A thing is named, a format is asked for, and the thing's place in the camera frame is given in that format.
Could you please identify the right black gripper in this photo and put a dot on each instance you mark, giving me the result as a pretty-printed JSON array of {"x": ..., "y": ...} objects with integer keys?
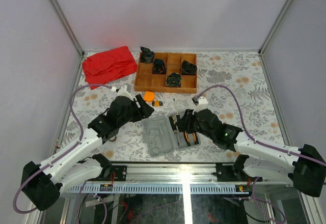
[{"x": 185, "y": 123}]

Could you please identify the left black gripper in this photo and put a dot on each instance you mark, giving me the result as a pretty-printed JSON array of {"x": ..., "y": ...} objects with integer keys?
[{"x": 145, "y": 110}]

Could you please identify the orange handled pliers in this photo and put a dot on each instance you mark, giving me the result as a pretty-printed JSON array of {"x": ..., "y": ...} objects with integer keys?
[{"x": 191, "y": 139}]

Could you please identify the black yellow phillips screwdriver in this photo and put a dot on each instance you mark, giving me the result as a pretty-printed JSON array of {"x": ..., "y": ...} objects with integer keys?
[{"x": 173, "y": 121}]

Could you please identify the grey plastic tool case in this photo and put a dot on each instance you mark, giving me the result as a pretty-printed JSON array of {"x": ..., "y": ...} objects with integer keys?
[{"x": 161, "y": 139}]

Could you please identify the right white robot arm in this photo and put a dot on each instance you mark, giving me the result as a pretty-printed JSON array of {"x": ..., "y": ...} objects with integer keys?
[{"x": 304, "y": 168}]

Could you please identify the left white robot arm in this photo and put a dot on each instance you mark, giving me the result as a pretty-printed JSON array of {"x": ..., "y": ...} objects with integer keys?
[{"x": 43, "y": 183}]

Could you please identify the orange hex key set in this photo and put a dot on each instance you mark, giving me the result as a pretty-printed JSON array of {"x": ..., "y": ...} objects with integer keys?
[{"x": 157, "y": 103}]

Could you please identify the orange tape measure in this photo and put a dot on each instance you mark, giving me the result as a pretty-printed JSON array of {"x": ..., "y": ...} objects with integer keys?
[{"x": 149, "y": 96}]

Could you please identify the rolled dark belt bottom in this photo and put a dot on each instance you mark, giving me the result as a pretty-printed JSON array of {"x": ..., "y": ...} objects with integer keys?
[{"x": 173, "y": 80}]

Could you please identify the rolled dark belt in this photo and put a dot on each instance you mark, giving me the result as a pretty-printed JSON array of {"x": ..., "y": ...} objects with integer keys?
[
  {"x": 173, "y": 80},
  {"x": 188, "y": 68},
  {"x": 159, "y": 67}
]

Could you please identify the rolled dark belt upper left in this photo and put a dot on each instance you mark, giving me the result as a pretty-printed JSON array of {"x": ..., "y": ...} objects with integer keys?
[{"x": 159, "y": 67}]

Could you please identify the rolled dark belt outside tray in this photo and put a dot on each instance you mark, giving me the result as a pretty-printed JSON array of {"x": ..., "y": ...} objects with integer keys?
[{"x": 147, "y": 56}]

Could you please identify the rolled dark belt right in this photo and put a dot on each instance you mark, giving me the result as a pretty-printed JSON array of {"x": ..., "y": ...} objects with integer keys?
[{"x": 188, "y": 68}]

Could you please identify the red folded cloth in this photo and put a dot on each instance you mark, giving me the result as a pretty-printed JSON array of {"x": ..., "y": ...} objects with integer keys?
[{"x": 107, "y": 66}]

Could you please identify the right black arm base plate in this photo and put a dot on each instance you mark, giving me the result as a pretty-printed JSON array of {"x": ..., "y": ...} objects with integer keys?
[{"x": 232, "y": 172}]

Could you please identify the aluminium mounting rail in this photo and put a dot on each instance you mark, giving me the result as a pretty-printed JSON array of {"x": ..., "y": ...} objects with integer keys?
[{"x": 202, "y": 172}]

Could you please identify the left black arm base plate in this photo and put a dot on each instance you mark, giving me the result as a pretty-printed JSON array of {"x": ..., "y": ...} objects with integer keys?
[{"x": 115, "y": 173}]

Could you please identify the white slotted cable duct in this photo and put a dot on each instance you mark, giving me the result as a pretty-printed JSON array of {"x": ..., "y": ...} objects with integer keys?
[{"x": 157, "y": 188}]

